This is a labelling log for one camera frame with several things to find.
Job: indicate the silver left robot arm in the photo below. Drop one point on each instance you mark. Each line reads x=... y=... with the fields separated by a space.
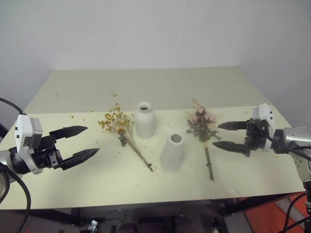
x=9 y=161

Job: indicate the pink dried flower bouquet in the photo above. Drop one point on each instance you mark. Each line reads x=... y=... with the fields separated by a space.
x=203 y=126

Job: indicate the yellow dried flower bunch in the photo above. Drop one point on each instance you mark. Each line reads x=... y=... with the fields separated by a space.
x=121 y=128

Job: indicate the white round bottle vase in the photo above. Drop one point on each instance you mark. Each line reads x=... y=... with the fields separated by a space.
x=145 y=124

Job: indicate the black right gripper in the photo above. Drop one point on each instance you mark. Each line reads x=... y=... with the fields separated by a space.
x=255 y=138

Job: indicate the black table frame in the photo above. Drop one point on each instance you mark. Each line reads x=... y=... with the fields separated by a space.
x=145 y=213

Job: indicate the orange floor mat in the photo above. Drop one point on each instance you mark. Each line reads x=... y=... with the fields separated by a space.
x=274 y=213

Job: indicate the white tapered faceted vase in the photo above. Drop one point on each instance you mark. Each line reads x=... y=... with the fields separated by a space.
x=172 y=153

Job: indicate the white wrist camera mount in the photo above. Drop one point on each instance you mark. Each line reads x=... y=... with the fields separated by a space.
x=263 y=121
x=26 y=143

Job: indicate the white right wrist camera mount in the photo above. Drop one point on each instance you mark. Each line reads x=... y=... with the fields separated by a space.
x=263 y=121

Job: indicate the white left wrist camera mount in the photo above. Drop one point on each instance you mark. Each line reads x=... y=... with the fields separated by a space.
x=26 y=143

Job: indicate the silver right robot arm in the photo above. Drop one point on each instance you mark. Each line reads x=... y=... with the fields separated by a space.
x=295 y=150

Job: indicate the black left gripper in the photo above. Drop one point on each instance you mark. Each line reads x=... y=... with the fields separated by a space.
x=46 y=155

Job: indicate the dark rounded robot foot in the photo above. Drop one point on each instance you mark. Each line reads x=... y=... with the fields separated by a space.
x=126 y=228

